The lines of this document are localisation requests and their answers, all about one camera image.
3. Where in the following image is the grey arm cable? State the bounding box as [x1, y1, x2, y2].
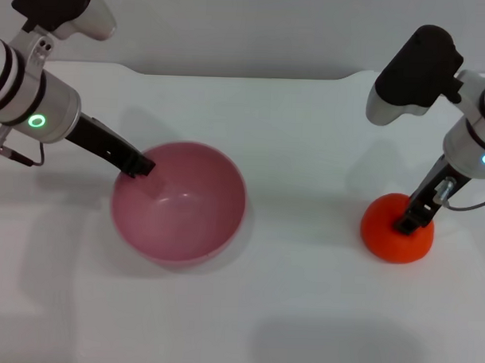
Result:
[432, 177, 485, 213]
[0, 123, 47, 168]

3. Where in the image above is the grey left arm cable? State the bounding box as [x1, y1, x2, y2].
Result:
[0, 123, 47, 168]

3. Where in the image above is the grey right arm cable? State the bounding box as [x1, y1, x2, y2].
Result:
[432, 177, 485, 213]

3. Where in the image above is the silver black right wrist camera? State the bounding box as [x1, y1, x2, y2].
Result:
[366, 21, 467, 129]

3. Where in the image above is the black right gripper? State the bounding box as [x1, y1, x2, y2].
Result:
[394, 153, 474, 239]

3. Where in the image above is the pink plastic bowl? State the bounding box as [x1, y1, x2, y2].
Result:
[108, 139, 249, 272]

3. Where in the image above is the orange fruit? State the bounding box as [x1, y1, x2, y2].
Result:
[358, 192, 436, 267]

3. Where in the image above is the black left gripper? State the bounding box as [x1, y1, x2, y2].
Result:
[65, 112, 158, 181]

